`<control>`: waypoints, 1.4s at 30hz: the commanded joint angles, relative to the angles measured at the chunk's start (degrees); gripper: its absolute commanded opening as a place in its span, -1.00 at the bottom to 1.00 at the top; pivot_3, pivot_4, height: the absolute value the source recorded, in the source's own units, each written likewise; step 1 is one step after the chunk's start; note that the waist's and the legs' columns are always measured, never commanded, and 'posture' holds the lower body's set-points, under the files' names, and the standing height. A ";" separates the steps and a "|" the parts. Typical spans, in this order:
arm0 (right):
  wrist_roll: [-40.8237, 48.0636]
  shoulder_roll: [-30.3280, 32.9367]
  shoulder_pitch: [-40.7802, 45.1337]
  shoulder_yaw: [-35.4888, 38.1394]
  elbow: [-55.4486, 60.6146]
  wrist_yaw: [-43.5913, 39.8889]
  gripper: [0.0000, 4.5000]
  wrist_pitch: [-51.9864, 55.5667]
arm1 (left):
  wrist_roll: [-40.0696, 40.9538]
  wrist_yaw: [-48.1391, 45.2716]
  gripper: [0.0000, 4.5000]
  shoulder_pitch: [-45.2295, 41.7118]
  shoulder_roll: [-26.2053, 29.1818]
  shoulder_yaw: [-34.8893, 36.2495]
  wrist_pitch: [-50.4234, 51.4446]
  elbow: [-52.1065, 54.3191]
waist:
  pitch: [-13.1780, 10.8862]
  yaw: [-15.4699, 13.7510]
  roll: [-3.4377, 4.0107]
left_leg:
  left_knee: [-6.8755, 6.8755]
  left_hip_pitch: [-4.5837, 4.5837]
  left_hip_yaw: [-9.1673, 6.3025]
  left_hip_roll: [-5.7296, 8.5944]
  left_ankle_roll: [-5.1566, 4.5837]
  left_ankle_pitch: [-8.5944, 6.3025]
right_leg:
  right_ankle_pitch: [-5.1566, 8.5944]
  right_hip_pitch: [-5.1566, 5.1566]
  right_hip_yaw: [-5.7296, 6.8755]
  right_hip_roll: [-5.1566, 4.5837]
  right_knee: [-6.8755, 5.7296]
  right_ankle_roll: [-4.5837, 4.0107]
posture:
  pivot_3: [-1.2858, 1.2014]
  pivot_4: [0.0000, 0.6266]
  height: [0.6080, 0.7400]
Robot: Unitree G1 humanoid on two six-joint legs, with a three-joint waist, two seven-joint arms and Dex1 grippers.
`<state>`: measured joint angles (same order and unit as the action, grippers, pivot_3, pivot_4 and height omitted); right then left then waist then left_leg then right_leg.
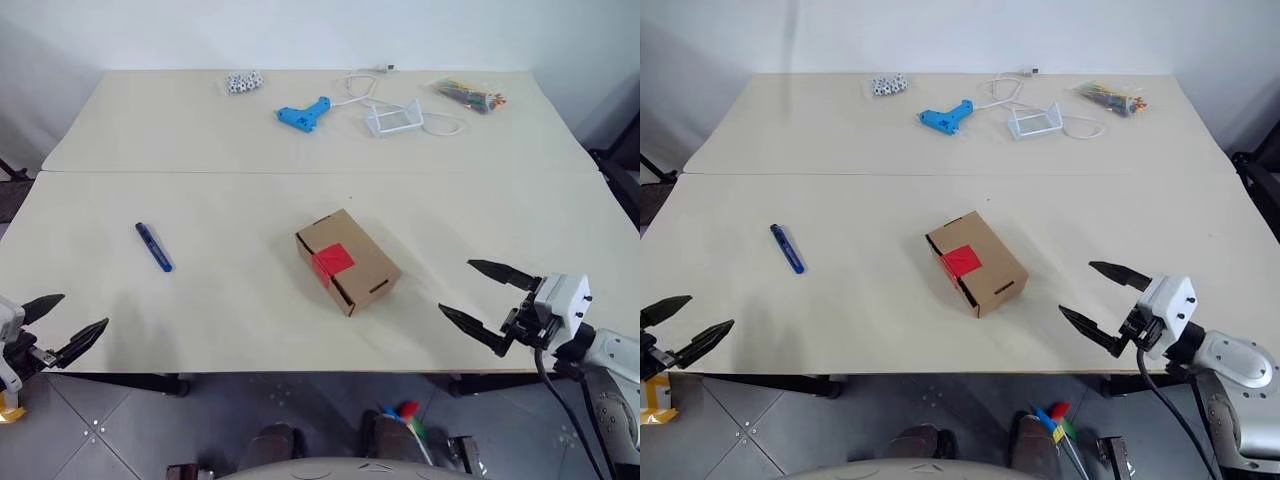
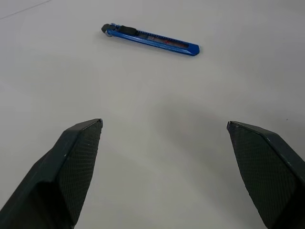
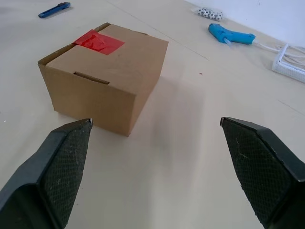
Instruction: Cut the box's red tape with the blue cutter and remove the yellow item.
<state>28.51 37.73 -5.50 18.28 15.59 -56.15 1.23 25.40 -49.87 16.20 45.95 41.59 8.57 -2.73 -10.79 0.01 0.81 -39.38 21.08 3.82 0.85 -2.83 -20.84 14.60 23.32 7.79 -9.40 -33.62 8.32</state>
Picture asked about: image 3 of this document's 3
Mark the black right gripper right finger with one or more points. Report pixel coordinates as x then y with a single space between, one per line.
262 171

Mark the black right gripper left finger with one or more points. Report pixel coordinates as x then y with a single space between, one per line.
47 181

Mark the brown cardboard box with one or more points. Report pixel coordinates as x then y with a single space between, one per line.
100 95

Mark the clear plastic tray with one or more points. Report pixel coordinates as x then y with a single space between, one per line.
286 69

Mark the blue glue gun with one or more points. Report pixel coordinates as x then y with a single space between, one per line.
238 37

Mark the red tape patch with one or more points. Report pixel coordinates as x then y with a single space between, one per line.
100 41

